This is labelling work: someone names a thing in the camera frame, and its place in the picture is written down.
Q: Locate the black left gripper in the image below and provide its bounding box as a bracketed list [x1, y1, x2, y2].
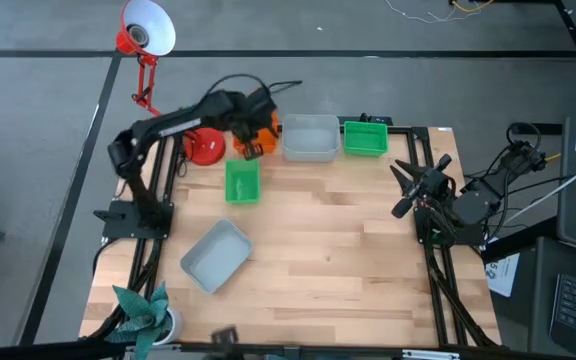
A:
[227, 89, 279, 161]

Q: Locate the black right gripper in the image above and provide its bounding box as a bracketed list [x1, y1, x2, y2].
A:
[390, 153, 453, 220]

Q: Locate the orange plastic basket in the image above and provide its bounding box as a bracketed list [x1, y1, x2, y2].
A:
[231, 87, 283, 157]

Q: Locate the grey plastic basket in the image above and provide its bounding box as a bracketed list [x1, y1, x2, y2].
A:
[179, 217, 255, 295]
[281, 113, 342, 163]

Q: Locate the green plastic basket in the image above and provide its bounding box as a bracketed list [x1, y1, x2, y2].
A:
[224, 158, 262, 206]
[342, 120, 390, 158]

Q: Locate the red desk lamp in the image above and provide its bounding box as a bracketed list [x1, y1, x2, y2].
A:
[115, 0, 227, 167]

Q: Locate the black floor strip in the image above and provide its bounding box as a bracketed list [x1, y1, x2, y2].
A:
[17, 52, 123, 347]
[0, 48, 576, 60]

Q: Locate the white paper sheet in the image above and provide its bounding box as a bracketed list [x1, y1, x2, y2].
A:
[484, 251, 523, 299]

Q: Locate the dark grey desk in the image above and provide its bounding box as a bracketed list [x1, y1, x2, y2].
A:
[480, 214, 576, 360]

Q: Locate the small black block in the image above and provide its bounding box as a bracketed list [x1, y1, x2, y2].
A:
[210, 326, 240, 346]

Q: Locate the teal artificial potted plant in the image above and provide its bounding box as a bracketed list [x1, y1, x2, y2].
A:
[103, 281, 185, 360]

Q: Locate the black aluminium table frame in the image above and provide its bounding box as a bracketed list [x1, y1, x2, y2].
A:
[80, 113, 504, 360]

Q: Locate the thick white cable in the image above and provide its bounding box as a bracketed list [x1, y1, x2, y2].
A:
[505, 152, 576, 227]

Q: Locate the white floor cable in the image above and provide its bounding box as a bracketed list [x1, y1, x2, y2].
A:
[384, 0, 484, 25]

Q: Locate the yellow floor cable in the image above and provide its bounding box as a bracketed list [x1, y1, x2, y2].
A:
[450, 0, 495, 14]

